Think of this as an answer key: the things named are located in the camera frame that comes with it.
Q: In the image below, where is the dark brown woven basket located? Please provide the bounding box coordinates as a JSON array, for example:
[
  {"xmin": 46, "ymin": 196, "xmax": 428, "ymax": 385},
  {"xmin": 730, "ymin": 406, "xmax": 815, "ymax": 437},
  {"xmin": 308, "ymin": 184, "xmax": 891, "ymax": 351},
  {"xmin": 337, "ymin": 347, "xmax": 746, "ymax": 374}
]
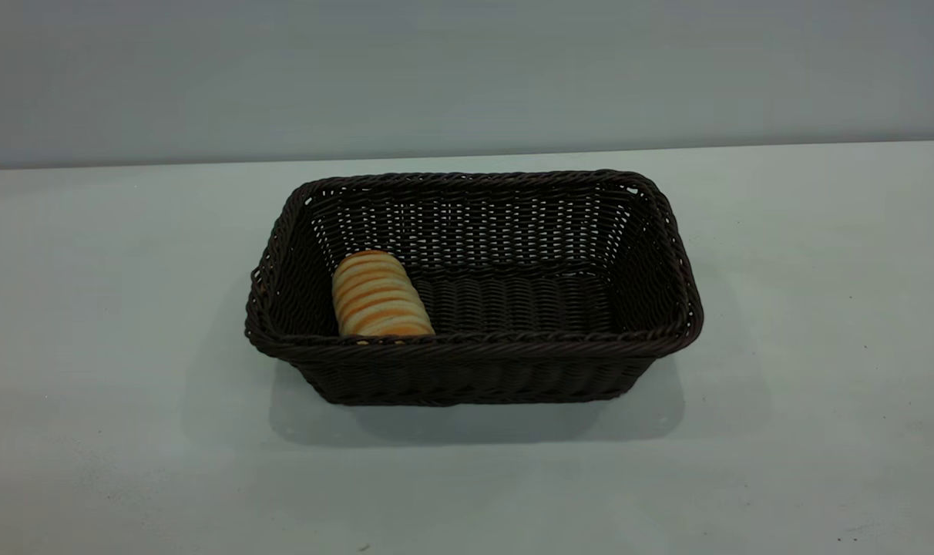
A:
[{"xmin": 244, "ymin": 168, "xmax": 704, "ymax": 407}]

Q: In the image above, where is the striped orange bread roll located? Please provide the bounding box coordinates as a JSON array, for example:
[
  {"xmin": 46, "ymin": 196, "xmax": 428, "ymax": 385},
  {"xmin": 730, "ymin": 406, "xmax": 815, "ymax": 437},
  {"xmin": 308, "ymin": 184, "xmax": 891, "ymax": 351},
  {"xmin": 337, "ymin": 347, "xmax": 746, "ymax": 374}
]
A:
[{"xmin": 331, "ymin": 250, "xmax": 435, "ymax": 338}]

